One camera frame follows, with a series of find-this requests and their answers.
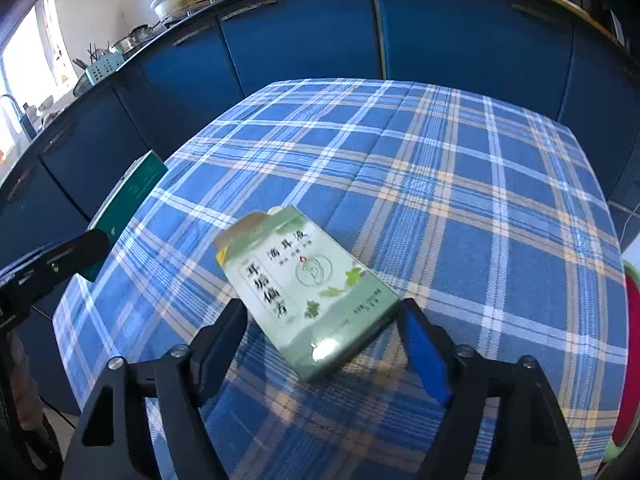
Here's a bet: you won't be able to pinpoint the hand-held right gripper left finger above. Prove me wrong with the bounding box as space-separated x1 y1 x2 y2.
60 297 250 480

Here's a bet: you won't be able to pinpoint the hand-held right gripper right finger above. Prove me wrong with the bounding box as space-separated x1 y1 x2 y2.
397 297 584 480

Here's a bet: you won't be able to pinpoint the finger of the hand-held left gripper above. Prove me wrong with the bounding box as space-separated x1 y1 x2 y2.
0 230 112 311

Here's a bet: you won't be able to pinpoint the green white medicine box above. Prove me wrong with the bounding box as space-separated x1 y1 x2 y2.
215 205 401 382

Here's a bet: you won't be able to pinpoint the dark green box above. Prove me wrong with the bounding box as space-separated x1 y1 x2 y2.
87 150 169 283

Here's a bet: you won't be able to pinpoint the red basin with green rim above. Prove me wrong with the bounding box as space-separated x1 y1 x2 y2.
602 260 640 464

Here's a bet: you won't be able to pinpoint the person's left hand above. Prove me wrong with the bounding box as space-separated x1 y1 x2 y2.
9 330 43 432

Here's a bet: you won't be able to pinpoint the steel faucet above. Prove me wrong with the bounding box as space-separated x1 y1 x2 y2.
0 94 27 142

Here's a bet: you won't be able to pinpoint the blue plaid tablecloth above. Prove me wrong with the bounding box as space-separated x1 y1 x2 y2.
52 77 629 480

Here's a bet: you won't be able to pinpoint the teal dish rack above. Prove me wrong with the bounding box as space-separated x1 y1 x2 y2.
74 42 127 88

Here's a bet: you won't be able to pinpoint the kitchen window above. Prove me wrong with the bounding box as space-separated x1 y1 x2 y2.
0 0 69 162

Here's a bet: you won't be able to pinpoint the steel cooking pot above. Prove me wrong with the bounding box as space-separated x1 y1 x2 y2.
110 23 152 54

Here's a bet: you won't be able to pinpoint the blue kitchen cabinets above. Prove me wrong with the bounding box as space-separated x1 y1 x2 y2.
0 0 640 413

